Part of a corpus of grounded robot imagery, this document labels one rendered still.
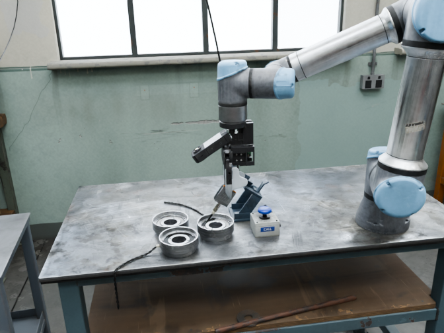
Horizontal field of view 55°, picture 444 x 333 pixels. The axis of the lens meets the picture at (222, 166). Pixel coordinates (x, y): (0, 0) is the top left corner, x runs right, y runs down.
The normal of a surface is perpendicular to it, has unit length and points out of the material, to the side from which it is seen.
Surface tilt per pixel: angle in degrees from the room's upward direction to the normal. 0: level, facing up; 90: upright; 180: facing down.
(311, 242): 0
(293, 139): 90
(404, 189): 98
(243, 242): 0
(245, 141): 90
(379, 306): 0
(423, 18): 83
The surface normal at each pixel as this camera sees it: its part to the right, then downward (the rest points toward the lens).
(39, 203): 0.15, 0.33
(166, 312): -0.03, -0.94
